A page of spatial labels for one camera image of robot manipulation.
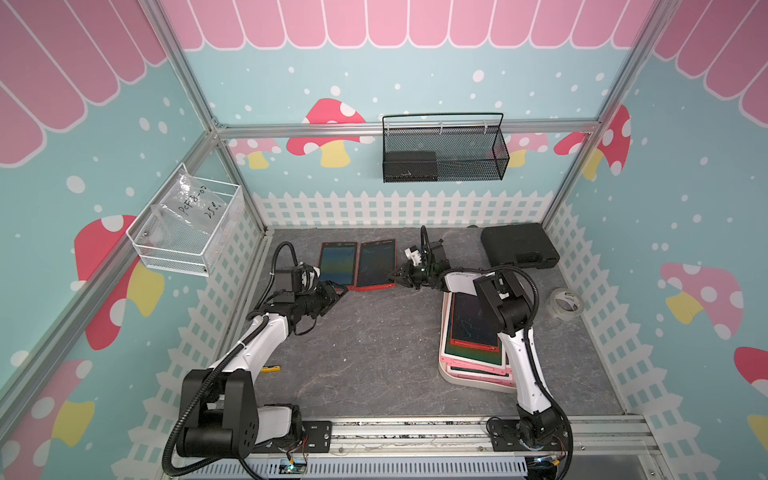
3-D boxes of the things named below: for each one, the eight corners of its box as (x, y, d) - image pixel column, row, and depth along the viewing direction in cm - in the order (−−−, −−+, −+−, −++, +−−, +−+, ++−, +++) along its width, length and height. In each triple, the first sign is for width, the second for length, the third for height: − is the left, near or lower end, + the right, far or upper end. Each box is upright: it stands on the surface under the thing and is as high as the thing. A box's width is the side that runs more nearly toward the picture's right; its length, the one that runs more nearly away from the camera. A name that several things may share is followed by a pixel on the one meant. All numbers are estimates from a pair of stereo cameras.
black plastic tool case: (489, 270, 108) (493, 260, 104) (479, 230, 121) (482, 220, 117) (556, 270, 108) (562, 260, 104) (539, 230, 121) (544, 220, 117)
